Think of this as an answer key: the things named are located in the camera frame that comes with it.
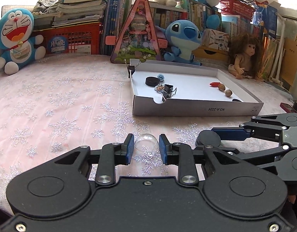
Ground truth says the clear plastic dome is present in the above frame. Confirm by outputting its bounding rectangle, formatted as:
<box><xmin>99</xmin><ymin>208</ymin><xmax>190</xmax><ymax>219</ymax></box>
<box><xmin>134</xmin><ymin>134</ymin><xmax>159</xmax><ymax>154</ymax></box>

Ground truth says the brown hazelnut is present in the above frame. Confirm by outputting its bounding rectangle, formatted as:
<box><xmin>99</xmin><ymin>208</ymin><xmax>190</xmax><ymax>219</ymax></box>
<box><xmin>224</xmin><ymin>90</ymin><xmax>232</xmax><ymax>97</ymax></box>
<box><xmin>218</xmin><ymin>84</ymin><xmax>226</xmax><ymax>91</ymax></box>

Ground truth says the black binder clip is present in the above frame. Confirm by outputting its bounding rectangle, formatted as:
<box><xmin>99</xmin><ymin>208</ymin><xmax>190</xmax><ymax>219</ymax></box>
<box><xmin>124</xmin><ymin>60</ymin><xmax>142</xmax><ymax>78</ymax></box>
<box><xmin>162</xmin><ymin>84</ymin><xmax>177</xmax><ymax>102</ymax></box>

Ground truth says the light blue hair clip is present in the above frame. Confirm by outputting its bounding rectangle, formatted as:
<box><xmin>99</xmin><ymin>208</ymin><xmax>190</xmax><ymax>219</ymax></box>
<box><xmin>157</xmin><ymin>74</ymin><xmax>165</xmax><ymax>81</ymax></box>

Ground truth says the person's right hand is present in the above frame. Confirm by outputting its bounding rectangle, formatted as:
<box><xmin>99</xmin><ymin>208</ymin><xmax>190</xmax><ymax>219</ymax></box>
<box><xmin>287</xmin><ymin>195</ymin><xmax>296</xmax><ymax>204</ymax></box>

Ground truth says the dark red smartphone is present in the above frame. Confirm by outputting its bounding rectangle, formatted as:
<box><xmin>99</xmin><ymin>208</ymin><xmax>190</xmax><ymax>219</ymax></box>
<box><xmin>280</xmin><ymin>103</ymin><xmax>297</xmax><ymax>113</ymax></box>

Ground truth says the white shallow cardboard box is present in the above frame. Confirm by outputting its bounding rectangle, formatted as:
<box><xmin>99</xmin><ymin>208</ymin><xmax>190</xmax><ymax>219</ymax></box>
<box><xmin>130</xmin><ymin>60</ymin><xmax>263</xmax><ymax>117</ymax></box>

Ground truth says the wooden drawer shelf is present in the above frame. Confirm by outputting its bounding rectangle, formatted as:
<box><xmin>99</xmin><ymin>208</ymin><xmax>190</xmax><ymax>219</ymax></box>
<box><xmin>193</xmin><ymin>46</ymin><xmax>229</xmax><ymax>62</ymax></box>

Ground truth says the black binder clip on box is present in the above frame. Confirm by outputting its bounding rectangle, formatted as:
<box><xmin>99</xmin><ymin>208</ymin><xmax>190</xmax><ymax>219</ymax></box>
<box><xmin>124</xmin><ymin>60</ymin><xmax>142</xmax><ymax>78</ymax></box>

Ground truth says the brown haired baby doll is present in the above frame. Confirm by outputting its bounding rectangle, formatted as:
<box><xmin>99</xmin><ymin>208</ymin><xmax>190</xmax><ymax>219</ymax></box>
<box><xmin>228</xmin><ymin>33</ymin><xmax>262</xmax><ymax>80</ymax></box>

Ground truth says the white colourful stationery box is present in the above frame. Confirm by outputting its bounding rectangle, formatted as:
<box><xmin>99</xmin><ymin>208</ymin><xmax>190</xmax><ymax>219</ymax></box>
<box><xmin>202</xmin><ymin>29</ymin><xmax>229</xmax><ymax>51</ymax></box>

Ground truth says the Stitch blue plush toy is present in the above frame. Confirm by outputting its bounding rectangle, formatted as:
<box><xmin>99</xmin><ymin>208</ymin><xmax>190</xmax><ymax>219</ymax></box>
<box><xmin>155</xmin><ymin>20</ymin><xmax>202</xmax><ymax>66</ymax></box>

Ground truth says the brown cardboard sheet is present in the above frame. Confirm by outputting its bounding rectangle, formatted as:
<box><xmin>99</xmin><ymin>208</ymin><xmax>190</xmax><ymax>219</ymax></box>
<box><xmin>280</xmin><ymin>38</ymin><xmax>297</xmax><ymax>86</ymax></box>

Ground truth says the pink triangular diorama house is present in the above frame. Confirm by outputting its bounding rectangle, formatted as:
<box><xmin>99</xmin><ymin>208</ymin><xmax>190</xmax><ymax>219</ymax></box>
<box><xmin>106</xmin><ymin>0</ymin><xmax>167</xmax><ymax>63</ymax></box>

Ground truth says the red plastic crate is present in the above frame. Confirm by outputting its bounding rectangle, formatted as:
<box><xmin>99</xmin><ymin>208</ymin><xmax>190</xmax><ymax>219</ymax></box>
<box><xmin>32</xmin><ymin>22</ymin><xmax>102</xmax><ymax>55</ymax></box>

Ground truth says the blue cardboard box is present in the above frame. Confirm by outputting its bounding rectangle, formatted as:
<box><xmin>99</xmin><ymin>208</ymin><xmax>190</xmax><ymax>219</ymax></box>
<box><xmin>252</xmin><ymin>1</ymin><xmax>278</xmax><ymax>38</ymax></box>

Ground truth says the red plastic basket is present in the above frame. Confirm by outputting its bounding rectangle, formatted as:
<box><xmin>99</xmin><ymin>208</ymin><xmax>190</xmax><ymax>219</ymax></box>
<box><xmin>220</xmin><ymin>0</ymin><xmax>254</xmax><ymax>19</ymax></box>

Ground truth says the row of upright books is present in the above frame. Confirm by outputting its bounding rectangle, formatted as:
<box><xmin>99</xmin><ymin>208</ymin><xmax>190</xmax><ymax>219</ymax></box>
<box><xmin>101</xmin><ymin>0</ymin><xmax>267</xmax><ymax>56</ymax></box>

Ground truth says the stack of books and papers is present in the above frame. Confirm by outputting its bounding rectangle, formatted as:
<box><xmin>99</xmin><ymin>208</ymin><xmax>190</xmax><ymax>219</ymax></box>
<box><xmin>33</xmin><ymin>0</ymin><xmax>107</xmax><ymax>30</ymax></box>

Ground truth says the Doraemon plush toy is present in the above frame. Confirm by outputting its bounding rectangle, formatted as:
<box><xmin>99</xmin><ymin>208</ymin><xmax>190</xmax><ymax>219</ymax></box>
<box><xmin>0</xmin><ymin>8</ymin><xmax>46</xmax><ymax>75</ymax></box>

